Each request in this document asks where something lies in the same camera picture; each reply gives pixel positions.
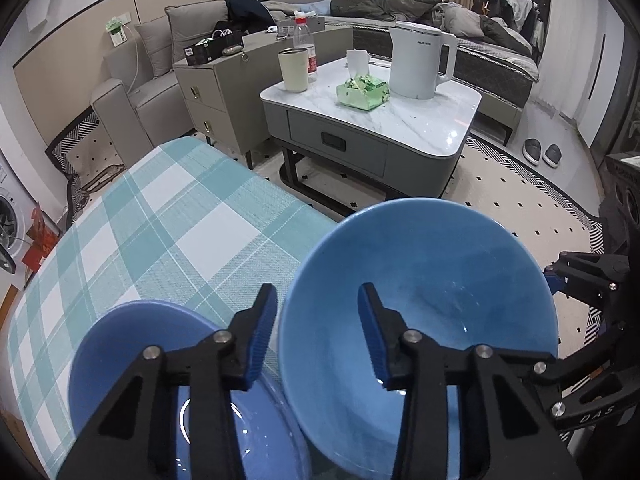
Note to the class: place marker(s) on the white wall box green pack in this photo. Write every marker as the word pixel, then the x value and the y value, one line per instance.
pixel 119 30

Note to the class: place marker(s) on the blue ribbed bowl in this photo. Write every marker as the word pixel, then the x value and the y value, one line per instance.
pixel 150 325
pixel 440 270

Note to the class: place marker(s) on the small red cardboard box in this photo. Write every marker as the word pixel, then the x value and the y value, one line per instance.
pixel 42 240

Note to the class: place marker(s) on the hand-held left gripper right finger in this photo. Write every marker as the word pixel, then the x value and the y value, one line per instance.
pixel 372 340

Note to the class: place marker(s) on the dark green clothes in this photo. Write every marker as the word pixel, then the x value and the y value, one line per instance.
pixel 385 7

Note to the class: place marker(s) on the grey side cabinet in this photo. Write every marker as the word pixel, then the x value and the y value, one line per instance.
pixel 210 110

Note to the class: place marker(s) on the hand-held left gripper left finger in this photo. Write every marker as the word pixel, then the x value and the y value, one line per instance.
pixel 262 335

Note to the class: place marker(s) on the marble top coffee table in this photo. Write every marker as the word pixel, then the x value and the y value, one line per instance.
pixel 425 125

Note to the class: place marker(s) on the white washing machine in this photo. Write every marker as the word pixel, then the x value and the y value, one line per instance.
pixel 10 220

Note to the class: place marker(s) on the teal white checked tablecloth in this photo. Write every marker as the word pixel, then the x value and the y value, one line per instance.
pixel 165 220

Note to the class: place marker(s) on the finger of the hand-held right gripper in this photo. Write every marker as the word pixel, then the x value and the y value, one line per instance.
pixel 590 375
pixel 590 275

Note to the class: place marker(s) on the green tissue pack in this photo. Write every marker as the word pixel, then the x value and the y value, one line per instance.
pixel 365 92

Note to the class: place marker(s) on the cream tumbler cup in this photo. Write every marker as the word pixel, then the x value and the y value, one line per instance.
pixel 294 72

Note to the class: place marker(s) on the grey sofa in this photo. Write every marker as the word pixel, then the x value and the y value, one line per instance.
pixel 125 105

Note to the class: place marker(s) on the white electric kettle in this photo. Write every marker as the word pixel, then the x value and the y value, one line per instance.
pixel 415 60

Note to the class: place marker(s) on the grey sofa pillow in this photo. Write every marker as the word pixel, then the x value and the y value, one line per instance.
pixel 197 27
pixel 152 47

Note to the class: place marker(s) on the black box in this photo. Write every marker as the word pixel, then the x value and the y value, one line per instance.
pixel 212 50

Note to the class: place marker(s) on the black jacket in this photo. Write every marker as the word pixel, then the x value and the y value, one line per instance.
pixel 247 12

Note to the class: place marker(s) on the clear plastic bottle red cap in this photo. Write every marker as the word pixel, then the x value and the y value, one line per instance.
pixel 305 40

